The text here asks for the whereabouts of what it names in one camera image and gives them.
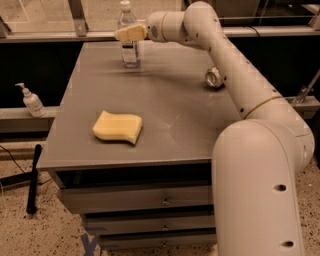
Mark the grey drawer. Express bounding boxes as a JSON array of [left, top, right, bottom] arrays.
[[57, 183, 213, 214], [98, 229, 216, 250], [82, 215, 215, 235]]

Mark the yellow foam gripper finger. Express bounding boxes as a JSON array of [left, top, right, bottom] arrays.
[[114, 23, 147, 41]]

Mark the bottom grey drawer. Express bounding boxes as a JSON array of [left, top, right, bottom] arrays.
[[98, 229, 216, 250]]

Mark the left metal window bracket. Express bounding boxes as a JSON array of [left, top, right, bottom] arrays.
[[68, 0, 88, 37]]

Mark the black floor cable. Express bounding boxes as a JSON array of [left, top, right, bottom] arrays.
[[0, 145, 26, 174]]

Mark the white pump dispenser bottle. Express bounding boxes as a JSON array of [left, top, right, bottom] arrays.
[[17, 83, 46, 118]]

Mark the grey drawer cabinet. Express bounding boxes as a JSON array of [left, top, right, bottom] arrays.
[[38, 41, 240, 250]]

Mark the blue tape cross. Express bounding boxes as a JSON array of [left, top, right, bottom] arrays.
[[80, 232, 108, 256]]

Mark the middle grey drawer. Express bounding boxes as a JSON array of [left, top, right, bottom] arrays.
[[82, 215, 215, 235]]

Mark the orange soda can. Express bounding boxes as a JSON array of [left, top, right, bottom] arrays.
[[205, 67, 223, 89]]

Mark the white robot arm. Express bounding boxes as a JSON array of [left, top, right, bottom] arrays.
[[115, 1, 315, 256]]

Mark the clear plastic water bottle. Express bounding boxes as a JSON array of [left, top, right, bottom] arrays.
[[118, 0, 140, 68]]

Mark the black stick tool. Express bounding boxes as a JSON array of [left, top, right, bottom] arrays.
[[26, 144, 42, 214]]

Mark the top grey drawer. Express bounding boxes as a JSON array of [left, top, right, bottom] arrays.
[[57, 183, 213, 214]]

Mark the yellow sponge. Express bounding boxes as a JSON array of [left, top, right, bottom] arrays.
[[92, 111, 143, 145]]

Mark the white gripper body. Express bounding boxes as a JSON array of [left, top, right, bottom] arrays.
[[146, 11, 186, 43]]

